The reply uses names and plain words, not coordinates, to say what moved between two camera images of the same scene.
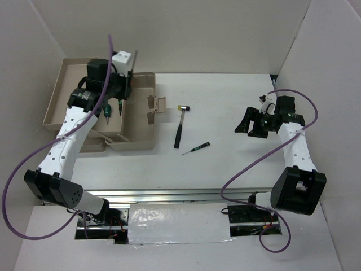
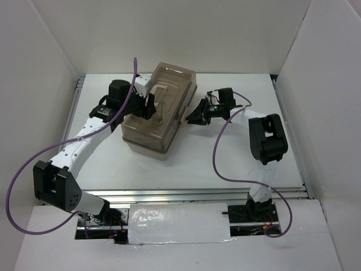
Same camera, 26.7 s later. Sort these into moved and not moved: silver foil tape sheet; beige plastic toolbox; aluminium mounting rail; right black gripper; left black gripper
Moved: right black gripper; left black gripper; beige plastic toolbox
Not moved: silver foil tape sheet; aluminium mounting rail
